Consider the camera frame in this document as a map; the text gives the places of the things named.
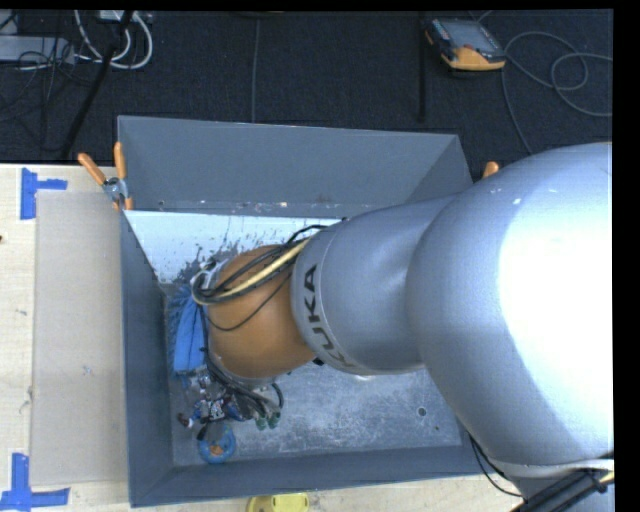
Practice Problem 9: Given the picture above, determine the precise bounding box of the pale wood flat board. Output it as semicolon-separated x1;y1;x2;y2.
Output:
28;189;130;489

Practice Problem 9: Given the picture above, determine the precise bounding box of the blue cloth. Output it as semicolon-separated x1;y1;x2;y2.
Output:
166;283;210;380

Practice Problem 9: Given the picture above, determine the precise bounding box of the grey metal bin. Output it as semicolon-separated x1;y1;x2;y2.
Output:
116;114;503;509

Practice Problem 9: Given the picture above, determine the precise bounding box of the blue ring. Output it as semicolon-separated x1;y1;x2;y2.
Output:
196;424;238;465

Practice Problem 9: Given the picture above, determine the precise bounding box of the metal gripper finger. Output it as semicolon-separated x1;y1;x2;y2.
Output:
177;399;225;430
196;415;224;442

